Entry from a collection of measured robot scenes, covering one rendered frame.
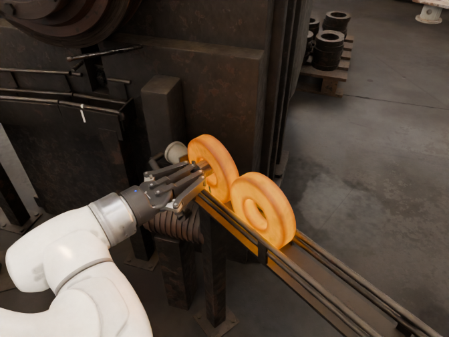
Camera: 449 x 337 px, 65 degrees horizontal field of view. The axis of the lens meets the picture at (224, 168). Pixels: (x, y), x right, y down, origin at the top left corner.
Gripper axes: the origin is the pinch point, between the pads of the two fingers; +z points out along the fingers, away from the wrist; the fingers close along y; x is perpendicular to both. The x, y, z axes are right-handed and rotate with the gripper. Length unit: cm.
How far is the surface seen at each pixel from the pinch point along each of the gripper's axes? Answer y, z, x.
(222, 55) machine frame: -19.0, 18.5, 12.2
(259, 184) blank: 15.6, -0.6, 6.1
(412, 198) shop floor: 10, 107, -79
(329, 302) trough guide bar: 35.2, -3.2, -4.0
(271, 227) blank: 20.1, -1.5, -1.0
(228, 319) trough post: 2, 0, -73
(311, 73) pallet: -91, 147, -66
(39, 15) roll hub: -36.7, -15.5, 26.1
